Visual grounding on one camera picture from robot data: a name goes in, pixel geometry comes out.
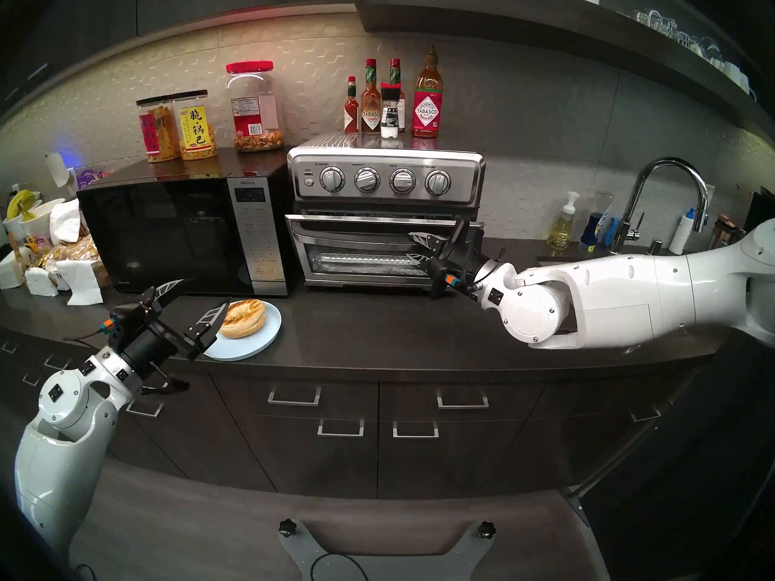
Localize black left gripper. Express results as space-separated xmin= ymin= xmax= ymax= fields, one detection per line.
xmin=109 ymin=279 xmax=231 ymax=381

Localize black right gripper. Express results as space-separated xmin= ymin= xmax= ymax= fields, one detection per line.
xmin=404 ymin=218 xmax=507 ymax=300

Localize toasted bagel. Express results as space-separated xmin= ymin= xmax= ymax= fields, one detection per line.
xmin=219 ymin=299 xmax=267 ymax=340

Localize glass oven door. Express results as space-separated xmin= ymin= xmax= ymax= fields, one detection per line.
xmin=286 ymin=214 xmax=485 ymax=287

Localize light blue plate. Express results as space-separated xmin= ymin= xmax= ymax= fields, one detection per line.
xmin=203 ymin=300 xmax=282 ymax=361

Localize stainless steel toaster oven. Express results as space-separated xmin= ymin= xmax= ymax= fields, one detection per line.
xmin=286 ymin=132 xmax=486 ymax=293

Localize black silver microwave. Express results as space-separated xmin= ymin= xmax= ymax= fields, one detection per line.
xmin=77 ymin=149 xmax=302 ymax=298

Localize white paper napkin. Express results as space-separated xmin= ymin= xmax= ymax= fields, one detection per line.
xmin=56 ymin=259 xmax=105 ymax=306

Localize clear bag of bread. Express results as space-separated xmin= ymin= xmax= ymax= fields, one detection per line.
xmin=33 ymin=235 xmax=101 ymax=266

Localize yellow liquid soap dispenser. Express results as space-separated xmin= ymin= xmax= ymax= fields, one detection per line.
xmin=548 ymin=191 xmax=580 ymax=248

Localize large orange Tabasco bottle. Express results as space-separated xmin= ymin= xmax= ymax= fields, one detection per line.
xmin=412 ymin=44 xmax=443 ymax=139

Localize white container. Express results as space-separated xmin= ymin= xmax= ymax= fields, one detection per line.
xmin=24 ymin=266 xmax=59 ymax=297

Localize white paper bag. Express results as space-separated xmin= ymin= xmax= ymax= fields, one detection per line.
xmin=48 ymin=199 xmax=82 ymax=245

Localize brown sauce Tabasco bottle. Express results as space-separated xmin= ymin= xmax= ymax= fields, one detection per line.
xmin=361 ymin=58 xmax=382 ymax=135

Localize small red Tabasco bottle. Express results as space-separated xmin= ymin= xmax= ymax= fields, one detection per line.
xmin=344 ymin=76 xmax=360 ymax=134

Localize blue dish soap bottle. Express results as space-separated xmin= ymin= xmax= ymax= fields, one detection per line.
xmin=580 ymin=209 xmax=606 ymax=252

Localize white bowl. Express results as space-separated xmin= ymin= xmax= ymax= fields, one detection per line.
xmin=3 ymin=199 xmax=64 ymax=241

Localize white box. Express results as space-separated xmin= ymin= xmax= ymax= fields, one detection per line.
xmin=0 ymin=250 xmax=25 ymax=290

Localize green neck sauce bottle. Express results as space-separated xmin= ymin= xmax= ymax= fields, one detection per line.
xmin=389 ymin=58 xmax=406 ymax=134

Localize red label snack jar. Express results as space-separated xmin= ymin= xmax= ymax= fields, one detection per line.
xmin=136 ymin=96 xmax=181 ymax=163

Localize chrome gooseneck faucet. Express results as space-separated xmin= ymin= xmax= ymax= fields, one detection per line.
xmin=608 ymin=157 xmax=710 ymax=257

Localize yellow label snack jar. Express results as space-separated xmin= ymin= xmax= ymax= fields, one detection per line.
xmin=174 ymin=90 xmax=217 ymax=161

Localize yellow bananas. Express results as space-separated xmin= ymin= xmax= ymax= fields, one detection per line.
xmin=6 ymin=189 xmax=38 ymax=220

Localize red lid clear snack jar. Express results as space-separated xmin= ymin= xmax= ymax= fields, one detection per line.
xmin=226 ymin=61 xmax=284 ymax=153

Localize dark wood base cabinet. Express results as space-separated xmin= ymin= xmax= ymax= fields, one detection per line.
xmin=0 ymin=338 xmax=697 ymax=502

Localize white bottle blue cap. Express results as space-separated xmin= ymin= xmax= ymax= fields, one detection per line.
xmin=668 ymin=208 xmax=696 ymax=255

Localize glass french press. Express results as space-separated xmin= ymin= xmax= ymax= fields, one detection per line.
xmin=710 ymin=215 xmax=747 ymax=249

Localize black countertop appliance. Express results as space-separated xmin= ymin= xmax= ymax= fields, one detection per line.
xmin=748 ymin=186 xmax=775 ymax=229

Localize wire oven rack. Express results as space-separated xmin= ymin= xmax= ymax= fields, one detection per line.
xmin=318 ymin=252 xmax=424 ymax=269

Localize dark wall shelf unit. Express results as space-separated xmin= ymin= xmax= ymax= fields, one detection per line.
xmin=357 ymin=0 xmax=775 ymax=142

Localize black base cable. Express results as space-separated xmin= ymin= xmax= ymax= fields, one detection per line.
xmin=310 ymin=553 xmax=369 ymax=581

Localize grey wall cabinet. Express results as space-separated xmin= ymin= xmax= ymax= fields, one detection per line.
xmin=0 ymin=0 xmax=364 ymax=111

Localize grey robot base bracket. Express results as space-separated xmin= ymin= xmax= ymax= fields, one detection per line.
xmin=279 ymin=519 xmax=497 ymax=581

